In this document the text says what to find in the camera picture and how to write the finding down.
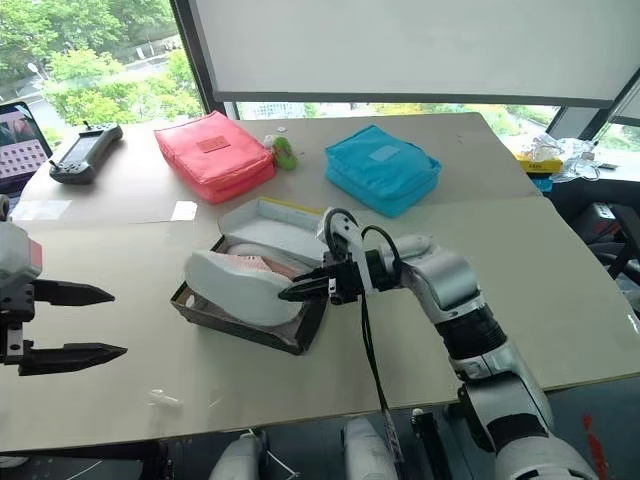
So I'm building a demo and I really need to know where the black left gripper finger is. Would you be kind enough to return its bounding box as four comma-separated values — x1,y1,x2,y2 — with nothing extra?
32,279,117,308
18,342,129,377

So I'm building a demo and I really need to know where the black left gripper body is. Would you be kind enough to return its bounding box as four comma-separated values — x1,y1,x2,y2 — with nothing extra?
0,280,39,367

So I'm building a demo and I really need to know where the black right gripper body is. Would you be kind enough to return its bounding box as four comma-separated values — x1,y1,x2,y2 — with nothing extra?
321,251,363,306

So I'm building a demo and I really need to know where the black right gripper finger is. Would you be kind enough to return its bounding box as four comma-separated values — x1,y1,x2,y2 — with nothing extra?
276,280,333,303
291,267,331,287

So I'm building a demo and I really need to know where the dark cardboard shoebox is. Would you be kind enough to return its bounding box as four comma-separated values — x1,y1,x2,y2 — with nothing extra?
169,196,332,357

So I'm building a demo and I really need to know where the white sole pink sneaker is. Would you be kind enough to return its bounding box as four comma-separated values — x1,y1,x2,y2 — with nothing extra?
183,249,307,327

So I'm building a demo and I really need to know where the blue fabric pouch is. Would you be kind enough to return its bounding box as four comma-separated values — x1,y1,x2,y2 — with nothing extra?
324,124,444,219

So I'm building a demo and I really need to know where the small green toy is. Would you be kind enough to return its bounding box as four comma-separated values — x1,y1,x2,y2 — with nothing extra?
263,133,300,173

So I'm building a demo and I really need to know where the black handheld remote controller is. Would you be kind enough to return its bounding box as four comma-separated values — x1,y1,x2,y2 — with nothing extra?
48,120,125,187

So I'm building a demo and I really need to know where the red fabric pouch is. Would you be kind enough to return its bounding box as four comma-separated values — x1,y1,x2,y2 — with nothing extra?
152,110,278,206

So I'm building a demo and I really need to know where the white rounded robot leg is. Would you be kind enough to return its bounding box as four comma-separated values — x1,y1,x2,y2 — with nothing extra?
341,416,397,480
208,428,272,480

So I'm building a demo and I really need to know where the yellow flat box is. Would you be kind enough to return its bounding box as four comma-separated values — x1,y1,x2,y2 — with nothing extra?
516,152,567,176

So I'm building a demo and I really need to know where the white roller blind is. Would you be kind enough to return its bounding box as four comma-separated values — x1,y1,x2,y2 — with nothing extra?
191,0,640,109

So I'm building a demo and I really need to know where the clear crumpled plastic bag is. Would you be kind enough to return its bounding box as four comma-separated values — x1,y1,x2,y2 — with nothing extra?
523,133,602,184

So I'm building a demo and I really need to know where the black chair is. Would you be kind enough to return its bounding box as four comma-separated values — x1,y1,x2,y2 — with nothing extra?
568,199,640,282

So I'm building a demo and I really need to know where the red hanging tag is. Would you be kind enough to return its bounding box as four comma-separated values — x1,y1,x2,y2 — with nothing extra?
581,411,610,480

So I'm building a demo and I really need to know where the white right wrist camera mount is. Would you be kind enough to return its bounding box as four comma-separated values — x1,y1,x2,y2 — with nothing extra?
319,209,372,302

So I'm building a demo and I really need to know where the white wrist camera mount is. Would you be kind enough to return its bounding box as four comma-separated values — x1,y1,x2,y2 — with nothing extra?
0,219,45,297
319,209,372,302

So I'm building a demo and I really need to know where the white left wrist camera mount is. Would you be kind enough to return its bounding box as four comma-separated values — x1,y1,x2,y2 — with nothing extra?
0,219,45,297

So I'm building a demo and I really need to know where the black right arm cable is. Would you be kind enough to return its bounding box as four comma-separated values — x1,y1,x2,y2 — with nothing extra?
322,206,406,480

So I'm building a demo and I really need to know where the dark window frame post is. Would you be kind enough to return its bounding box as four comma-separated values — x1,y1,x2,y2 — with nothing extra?
169,0,241,122

